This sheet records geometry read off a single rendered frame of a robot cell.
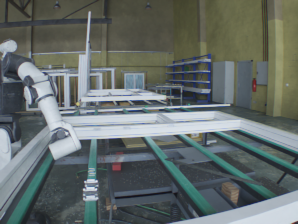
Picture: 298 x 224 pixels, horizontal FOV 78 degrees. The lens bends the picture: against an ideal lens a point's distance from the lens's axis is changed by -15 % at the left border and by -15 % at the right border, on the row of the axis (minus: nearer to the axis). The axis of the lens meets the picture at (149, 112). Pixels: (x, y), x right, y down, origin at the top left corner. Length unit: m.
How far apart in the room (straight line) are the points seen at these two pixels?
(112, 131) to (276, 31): 7.50
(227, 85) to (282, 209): 9.99
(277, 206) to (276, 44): 7.79
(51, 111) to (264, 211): 0.78
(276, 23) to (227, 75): 3.62
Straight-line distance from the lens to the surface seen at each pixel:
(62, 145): 0.86
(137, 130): 1.41
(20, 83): 1.30
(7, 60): 1.13
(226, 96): 10.50
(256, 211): 0.56
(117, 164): 1.58
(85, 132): 1.39
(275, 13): 8.49
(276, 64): 8.15
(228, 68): 10.51
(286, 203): 0.62
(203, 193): 1.10
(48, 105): 0.88
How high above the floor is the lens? 1.24
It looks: 9 degrees down
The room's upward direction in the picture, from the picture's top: straight up
